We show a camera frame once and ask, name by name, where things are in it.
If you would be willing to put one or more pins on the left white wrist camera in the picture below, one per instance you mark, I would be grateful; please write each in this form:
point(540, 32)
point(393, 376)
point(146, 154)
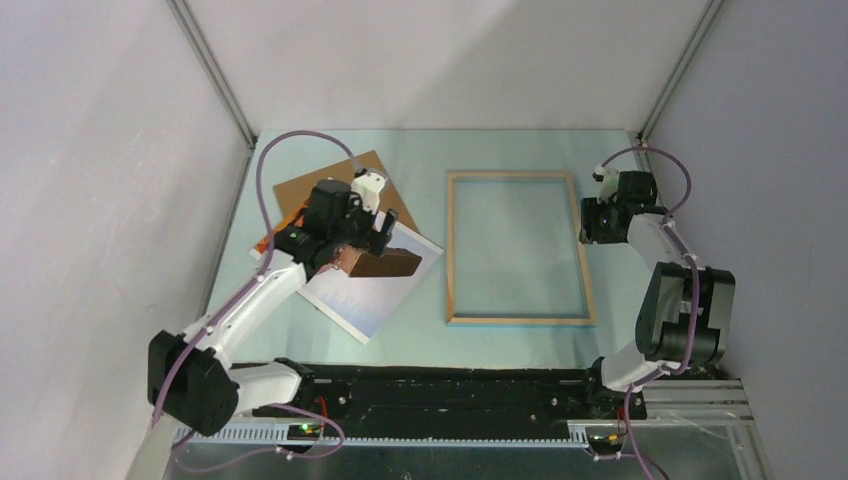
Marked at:
point(369, 184)

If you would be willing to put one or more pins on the wooden picture frame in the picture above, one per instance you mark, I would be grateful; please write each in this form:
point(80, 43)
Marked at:
point(513, 257)

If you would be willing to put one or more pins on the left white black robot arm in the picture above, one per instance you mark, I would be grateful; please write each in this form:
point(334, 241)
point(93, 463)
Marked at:
point(192, 376)

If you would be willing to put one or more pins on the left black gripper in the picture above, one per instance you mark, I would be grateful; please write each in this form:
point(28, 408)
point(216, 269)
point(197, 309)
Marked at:
point(370, 240)

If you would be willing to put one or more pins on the right aluminium corner post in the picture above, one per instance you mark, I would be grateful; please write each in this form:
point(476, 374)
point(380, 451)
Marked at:
point(694, 44)

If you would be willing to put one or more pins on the colourful printed photo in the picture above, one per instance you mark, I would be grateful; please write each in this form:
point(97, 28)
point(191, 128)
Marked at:
point(360, 292)

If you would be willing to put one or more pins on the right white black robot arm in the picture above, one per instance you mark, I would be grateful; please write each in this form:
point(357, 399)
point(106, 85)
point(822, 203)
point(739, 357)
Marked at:
point(685, 314)

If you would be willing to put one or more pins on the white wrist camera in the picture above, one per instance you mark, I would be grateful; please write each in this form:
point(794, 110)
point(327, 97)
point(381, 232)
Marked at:
point(369, 184)
point(608, 178)

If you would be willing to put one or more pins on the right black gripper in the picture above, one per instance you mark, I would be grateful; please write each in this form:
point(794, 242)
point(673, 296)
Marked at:
point(589, 231)

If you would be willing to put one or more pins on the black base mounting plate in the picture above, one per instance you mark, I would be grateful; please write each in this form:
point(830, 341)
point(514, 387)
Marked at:
point(430, 403)

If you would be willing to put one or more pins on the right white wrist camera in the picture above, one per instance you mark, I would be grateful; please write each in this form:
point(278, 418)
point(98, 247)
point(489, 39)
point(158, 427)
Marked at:
point(608, 178)

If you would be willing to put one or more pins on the left aluminium corner post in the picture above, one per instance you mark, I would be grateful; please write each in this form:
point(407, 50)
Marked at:
point(204, 53)

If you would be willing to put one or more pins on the aluminium corner post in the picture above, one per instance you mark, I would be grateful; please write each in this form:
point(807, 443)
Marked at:
point(694, 44)
point(204, 53)

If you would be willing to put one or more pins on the aluminium rail front frame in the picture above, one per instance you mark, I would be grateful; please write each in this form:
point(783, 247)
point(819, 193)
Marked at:
point(691, 430)

